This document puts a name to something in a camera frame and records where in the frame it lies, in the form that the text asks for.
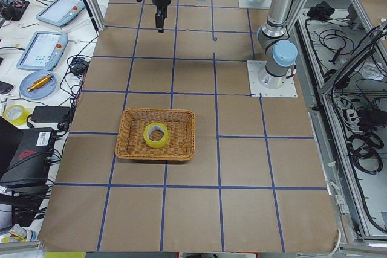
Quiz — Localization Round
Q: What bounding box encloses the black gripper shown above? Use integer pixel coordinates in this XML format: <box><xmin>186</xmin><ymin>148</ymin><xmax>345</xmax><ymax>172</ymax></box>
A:
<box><xmin>152</xmin><ymin>0</ymin><xmax>171</xmax><ymax>33</ymax></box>

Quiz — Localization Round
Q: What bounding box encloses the yellow tape roll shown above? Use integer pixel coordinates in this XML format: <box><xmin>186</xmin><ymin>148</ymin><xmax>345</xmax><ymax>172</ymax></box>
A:
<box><xmin>2</xmin><ymin>105</ymin><xmax>30</xmax><ymax>126</ymax></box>
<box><xmin>143</xmin><ymin>122</ymin><xmax>169</xmax><ymax>149</ymax></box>

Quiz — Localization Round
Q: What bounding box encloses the yellow tape roll on desk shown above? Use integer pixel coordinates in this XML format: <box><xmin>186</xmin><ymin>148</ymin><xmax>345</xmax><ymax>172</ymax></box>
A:
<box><xmin>2</xmin><ymin>105</ymin><xmax>30</xmax><ymax>126</ymax></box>

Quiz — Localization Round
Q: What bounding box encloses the upper teach pendant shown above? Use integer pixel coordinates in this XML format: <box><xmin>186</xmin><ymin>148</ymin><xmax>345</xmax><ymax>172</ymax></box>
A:
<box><xmin>36</xmin><ymin>0</ymin><xmax>85</xmax><ymax>27</ymax></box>

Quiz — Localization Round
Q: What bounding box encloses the teach pendant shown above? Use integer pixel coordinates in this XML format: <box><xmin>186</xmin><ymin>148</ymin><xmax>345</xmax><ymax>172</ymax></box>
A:
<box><xmin>36</xmin><ymin>0</ymin><xmax>85</xmax><ymax>27</ymax></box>
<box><xmin>16</xmin><ymin>31</ymin><xmax>68</xmax><ymax>71</ymax></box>

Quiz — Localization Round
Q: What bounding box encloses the brown wicker basket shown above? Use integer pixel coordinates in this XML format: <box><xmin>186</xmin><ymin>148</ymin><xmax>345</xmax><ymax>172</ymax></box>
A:
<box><xmin>115</xmin><ymin>108</ymin><xmax>195</xmax><ymax>161</ymax></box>

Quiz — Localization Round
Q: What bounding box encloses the lower teach pendant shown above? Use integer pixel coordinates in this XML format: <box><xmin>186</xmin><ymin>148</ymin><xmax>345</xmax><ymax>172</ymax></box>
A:
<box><xmin>16</xmin><ymin>31</ymin><xmax>68</xmax><ymax>71</ymax></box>

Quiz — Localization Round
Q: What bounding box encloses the blue plate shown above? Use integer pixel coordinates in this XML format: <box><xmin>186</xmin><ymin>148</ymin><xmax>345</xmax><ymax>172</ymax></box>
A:
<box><xmin>19</xmin><ymin>70</ymin><xmax>57</xmax><ymax>100</ymax></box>

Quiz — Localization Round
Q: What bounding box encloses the brass cylinder tool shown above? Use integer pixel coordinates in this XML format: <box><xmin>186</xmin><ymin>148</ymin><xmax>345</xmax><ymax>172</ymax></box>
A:
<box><xmin>27</xmin><ymin>74</ymin><xmax>53</xmax><ymax>92</ymax></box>

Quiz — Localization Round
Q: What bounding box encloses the black power adapter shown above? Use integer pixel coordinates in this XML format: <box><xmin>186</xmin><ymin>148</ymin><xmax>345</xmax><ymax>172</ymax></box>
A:
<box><xmin>30</xmin><ymin>106</ymin><xmax>70</xmax><ymax>123</ymax></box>

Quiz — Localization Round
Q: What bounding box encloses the black laptop computer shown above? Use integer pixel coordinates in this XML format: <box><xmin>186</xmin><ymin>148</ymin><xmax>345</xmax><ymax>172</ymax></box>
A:
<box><xmin>1</xmin><ymin>118</ymin><xmax>57</xmax><ymax>191</ymax></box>

